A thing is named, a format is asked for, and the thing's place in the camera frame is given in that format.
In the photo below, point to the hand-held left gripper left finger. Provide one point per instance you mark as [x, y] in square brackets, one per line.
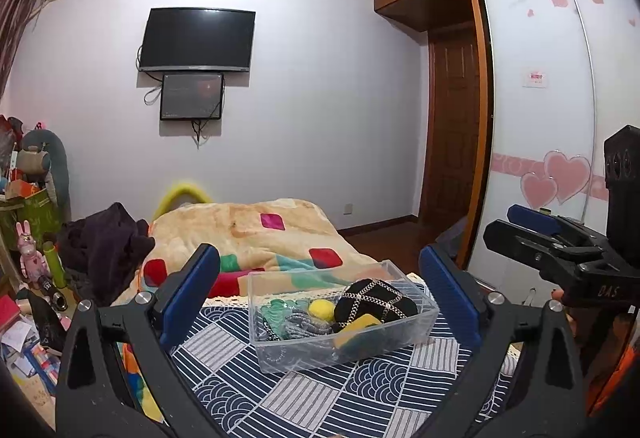
[192, 298]

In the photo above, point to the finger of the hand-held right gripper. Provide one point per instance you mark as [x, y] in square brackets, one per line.
[520, 243]
[532, 218]

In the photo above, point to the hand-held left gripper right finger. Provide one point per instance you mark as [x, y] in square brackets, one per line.
[450, 298]

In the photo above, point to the green knit cloth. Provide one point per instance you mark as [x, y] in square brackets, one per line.
[275, 313]

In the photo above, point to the green and yellow sponge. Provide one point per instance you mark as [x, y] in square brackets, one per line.
[360, 328]

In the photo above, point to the clear plastic box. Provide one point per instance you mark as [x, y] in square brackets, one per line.
[280, 358]

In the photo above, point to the silver grey knit cloth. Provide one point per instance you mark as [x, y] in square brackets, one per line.
[300, 325]

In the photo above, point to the yellow felt ball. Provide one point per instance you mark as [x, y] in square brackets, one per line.
[321, 311]

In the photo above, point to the person's right forearm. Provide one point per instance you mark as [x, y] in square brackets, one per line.
[615, 378]

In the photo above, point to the person's right hand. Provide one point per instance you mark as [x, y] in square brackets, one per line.
[595, 333]

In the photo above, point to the grey cloth bundle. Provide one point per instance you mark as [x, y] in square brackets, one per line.
[452, 243]

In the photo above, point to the beige blanket with coloured squares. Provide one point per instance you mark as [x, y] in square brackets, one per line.
[225, 228]

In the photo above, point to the white sliding wardrobe door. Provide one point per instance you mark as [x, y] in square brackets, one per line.
[530, 133]
[612, 78]

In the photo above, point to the dark clothes pile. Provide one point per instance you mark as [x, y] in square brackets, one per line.
[105, 248]

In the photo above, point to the yellow pillow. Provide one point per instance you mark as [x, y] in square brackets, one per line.
[182, 190]

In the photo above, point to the brown wooden door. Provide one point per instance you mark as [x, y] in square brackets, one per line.
[450, 133]

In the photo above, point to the black cylinder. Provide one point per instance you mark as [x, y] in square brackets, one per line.
[52, 295]

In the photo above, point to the red and white label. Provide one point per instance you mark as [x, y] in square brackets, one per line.
[535, 77]

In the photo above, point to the green bottle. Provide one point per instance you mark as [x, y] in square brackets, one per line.
[54, 265]

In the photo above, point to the black angular object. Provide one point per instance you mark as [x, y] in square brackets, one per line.
[47, 323]

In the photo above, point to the navy patterned cloth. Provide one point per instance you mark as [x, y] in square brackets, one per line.
[320, 398]

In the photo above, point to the pink rabbit figure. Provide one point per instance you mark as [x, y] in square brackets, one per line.
[31, 258]

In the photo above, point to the green storage box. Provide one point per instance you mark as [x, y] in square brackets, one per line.
[30, 223]

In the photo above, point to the pile of papers and books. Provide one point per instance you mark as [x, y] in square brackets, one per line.
[25, 363]

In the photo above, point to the red book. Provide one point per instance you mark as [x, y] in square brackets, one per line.
[7, 313]

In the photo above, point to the grey plush toy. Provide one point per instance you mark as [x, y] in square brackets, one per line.
[55, 153]

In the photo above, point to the brown curtain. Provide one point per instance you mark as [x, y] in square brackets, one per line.
[17, 13]

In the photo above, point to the white wall socket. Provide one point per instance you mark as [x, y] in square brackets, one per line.
[348, 209]

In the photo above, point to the small black wall monitor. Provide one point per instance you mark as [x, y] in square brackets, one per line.
[191, 96]

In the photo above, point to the black wall television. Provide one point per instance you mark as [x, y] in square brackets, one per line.
[197, 38]

